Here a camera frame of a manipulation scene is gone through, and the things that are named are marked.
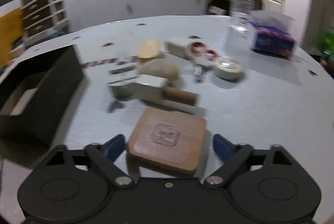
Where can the brown square coaster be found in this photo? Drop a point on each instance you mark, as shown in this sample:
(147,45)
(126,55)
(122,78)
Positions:
(169,140)

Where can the light wooden oval block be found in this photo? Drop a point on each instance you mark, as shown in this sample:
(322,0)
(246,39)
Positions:
(149,49)

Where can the red handled scissors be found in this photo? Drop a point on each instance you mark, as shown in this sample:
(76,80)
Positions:
(202,59)

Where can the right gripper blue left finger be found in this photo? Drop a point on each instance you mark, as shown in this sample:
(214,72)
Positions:
(103,156)

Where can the blue floral tissue pack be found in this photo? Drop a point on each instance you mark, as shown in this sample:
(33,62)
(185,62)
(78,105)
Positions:
(272,33)

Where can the small white box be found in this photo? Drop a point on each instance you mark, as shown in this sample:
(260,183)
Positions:
(149,88)

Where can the dark drawer cabinet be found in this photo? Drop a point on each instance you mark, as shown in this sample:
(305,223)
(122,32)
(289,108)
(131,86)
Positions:
(43,16)

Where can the white tape roll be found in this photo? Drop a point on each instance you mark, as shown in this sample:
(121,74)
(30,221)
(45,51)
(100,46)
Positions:
(227,68)

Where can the beige smooth stone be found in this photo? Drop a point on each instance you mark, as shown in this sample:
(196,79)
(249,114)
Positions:
(161,68)

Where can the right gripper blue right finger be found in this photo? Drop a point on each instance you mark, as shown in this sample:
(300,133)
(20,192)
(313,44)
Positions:
(235,158)

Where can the white power adapter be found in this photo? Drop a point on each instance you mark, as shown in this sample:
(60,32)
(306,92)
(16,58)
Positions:
(177,46)

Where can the black storage box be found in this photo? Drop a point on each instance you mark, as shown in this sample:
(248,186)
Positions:
(35,95)

